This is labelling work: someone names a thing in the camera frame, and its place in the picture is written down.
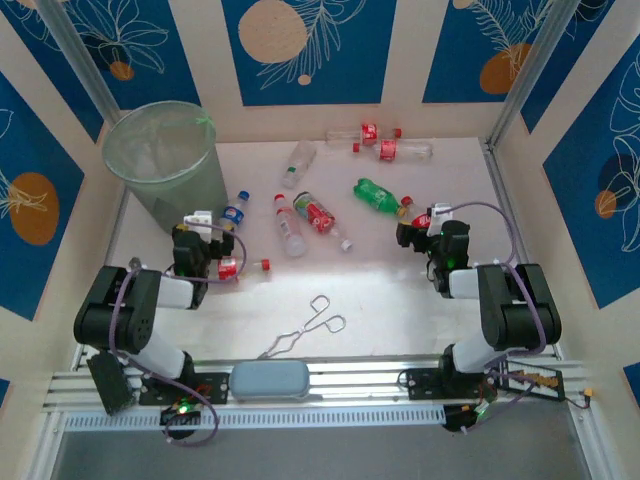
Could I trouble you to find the clear cola bottle red label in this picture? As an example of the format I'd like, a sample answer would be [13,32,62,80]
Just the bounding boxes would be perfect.
[352,138,435,164]
[325,122,404,147]
[397,195,436,229]
[217,255,272,281]

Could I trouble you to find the blue cap clear bottle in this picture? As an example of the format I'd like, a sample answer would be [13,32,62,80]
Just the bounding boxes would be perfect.
[219,189,252,234]

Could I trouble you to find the green plastic soda bottle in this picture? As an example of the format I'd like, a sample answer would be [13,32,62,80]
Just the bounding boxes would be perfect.
[353,177,405,216]

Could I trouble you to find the red cap white label bottle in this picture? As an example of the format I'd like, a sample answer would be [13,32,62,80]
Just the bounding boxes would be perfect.
[272,193,307,259]

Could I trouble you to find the crushed red green label bottle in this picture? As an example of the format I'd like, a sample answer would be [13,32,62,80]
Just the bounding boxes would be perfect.
[292,190,354,251]

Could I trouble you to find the clear bottle green white label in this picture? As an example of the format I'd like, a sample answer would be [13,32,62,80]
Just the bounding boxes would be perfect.
[282,139,319,189]

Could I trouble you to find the translucent grey waste bin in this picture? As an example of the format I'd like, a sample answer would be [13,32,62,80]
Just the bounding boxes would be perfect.
[102,99,229,235]

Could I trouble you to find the metal scissor tongs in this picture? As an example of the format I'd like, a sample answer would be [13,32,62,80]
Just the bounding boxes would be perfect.
[257,294,346,360]

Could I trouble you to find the grey-blue oblong case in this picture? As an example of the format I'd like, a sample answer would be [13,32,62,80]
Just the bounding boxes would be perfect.
[228,360,310,403]

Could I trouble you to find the black rectangular block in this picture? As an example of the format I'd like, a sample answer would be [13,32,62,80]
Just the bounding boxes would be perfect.
[85,349,136,416]

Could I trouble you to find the black controller board green LED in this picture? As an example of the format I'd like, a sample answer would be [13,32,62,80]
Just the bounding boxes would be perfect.
[159,402,201,426]
[442,402,494,434]

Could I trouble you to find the black board yellow print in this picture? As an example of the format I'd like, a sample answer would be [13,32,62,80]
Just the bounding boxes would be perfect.
[492,364,576,401]

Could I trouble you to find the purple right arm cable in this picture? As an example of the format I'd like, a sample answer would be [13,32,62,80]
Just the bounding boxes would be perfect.
[447,199,549,436]

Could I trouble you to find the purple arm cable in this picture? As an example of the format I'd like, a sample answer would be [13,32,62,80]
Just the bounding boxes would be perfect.
[107,222,249,447]
[447,199,549,436]

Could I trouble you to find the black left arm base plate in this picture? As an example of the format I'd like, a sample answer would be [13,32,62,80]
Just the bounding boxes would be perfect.
[138,372,231,406]

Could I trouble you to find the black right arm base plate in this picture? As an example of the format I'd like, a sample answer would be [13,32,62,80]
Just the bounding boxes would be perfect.
[405,368,496,401]

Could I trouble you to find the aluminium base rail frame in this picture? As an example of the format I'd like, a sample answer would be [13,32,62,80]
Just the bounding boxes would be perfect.
[44,353,599,419]

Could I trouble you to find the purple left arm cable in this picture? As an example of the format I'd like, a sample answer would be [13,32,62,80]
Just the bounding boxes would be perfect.
[107,222,249,447]

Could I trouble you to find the white slotted cable duct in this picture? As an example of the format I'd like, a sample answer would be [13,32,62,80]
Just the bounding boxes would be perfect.
[63,405,446,432]

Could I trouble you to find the aluminium corner post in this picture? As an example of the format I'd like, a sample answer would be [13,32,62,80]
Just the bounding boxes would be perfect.
[37,0,121,124]
[487,0,584,151]

